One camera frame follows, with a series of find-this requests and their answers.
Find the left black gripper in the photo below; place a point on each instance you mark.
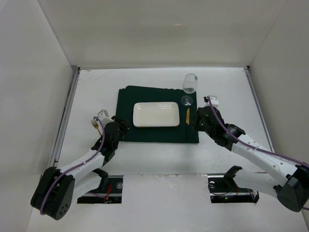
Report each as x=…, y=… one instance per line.
x=117, y=128

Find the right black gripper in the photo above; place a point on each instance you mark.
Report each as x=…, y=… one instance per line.
x=203, y=118

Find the dark green cloth placemat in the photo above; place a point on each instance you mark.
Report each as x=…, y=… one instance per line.
x=127, y=97

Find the white rectangular plate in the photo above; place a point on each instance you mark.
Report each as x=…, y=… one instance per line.
x=156, y=114

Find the gold fork dark handle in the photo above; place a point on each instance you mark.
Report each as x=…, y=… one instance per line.
x=95, y=125

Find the clear wine glass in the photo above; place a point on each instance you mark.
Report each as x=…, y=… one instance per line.
x=189, y=87

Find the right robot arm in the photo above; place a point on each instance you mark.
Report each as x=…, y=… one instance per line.
x=284, y=179

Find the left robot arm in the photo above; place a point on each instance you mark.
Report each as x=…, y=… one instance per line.
x=83, y=180

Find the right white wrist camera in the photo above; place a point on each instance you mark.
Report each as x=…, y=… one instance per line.
x=213, y=99

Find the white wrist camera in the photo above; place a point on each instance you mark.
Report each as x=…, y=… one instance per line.
x=104, y=116
x=213, y=99

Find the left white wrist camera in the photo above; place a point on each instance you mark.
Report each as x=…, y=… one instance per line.
x=104, y=116

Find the right aluminium table rail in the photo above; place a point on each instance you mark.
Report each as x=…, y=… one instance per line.
x=249, y=79

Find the aluminium table rail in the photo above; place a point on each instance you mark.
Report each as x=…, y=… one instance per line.
x=56, y=151
x=249, y=79

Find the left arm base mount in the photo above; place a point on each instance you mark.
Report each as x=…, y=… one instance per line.
x=109, y=190

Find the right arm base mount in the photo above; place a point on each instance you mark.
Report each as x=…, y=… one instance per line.
x=223, y=188

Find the left aluminium table rail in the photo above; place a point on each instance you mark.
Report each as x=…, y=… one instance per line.
x=56, y=151

